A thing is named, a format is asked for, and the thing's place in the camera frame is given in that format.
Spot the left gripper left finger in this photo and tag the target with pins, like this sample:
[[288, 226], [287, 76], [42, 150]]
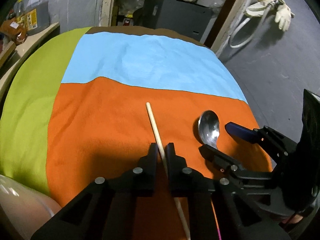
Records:
[[108, 208]]

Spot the person's right hand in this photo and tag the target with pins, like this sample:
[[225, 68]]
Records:
[[293, 219]]

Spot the white rubber glove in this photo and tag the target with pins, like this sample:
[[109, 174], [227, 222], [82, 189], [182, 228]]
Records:
[[283, 17]]

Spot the wooden chopstick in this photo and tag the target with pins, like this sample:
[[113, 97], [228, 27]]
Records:
[[164, 161]]

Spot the brown snack bag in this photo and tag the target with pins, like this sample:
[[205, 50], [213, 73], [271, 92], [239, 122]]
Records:
[[14, 31]]

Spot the large cooking oil jug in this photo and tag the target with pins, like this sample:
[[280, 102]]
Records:
[[37, 16]]

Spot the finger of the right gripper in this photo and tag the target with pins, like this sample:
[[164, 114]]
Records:
[[275, 144], [230, 165]]

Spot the grey cabinet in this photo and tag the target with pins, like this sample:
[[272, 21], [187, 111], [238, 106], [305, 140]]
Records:
[[188, 19]]

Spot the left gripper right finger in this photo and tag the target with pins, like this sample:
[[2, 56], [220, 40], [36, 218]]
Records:
[[217, 210]]

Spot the white plastic utensil caddy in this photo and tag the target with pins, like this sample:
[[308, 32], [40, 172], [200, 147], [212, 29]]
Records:
[[24, 209]]

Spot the multicolour patchwork cloth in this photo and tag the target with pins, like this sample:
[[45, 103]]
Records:
[[76, 110]]

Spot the steel spoon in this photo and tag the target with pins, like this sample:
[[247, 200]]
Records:
[[209, 128]]

